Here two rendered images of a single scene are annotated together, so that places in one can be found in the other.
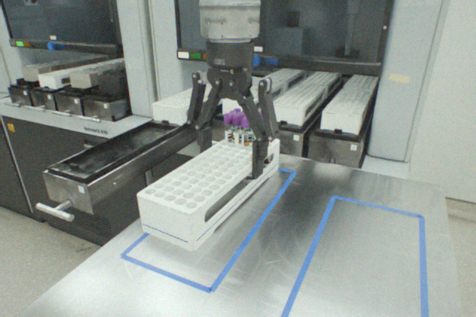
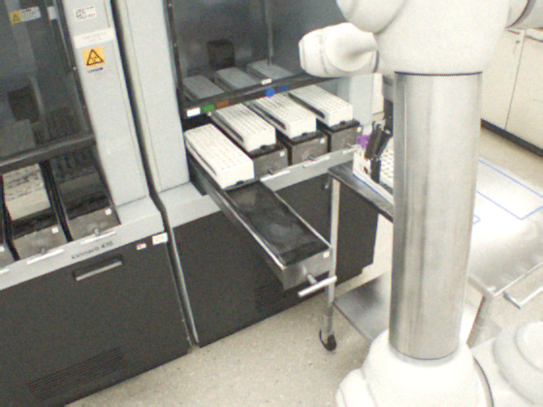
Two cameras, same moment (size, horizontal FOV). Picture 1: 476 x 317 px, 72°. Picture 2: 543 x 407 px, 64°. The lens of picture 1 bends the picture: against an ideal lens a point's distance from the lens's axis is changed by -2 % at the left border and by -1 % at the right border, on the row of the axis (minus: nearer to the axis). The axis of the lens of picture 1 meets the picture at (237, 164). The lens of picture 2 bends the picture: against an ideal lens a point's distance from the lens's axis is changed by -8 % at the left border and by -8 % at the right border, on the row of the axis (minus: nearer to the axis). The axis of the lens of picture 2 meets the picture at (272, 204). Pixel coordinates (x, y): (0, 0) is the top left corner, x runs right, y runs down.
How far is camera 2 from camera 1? 1.12 m
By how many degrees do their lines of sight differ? 46
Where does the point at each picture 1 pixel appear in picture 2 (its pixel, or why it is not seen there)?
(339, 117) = (341, 111)
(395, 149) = (365, 118)
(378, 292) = (497, 181)
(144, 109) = (135, 191)
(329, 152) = (345, 140)
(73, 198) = (313, 269)
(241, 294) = (486, 212)
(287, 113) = (305, 125)
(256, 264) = not seen: hidden behind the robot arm
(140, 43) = (123, 119)
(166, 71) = (163, 137)
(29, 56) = not seen: outside the picture
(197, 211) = not seen: hidden behind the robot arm
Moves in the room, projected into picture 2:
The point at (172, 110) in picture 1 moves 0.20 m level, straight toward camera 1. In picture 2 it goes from (245, 168) to (314, 181)
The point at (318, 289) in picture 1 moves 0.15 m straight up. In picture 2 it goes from (491, 194) to (503, 144)
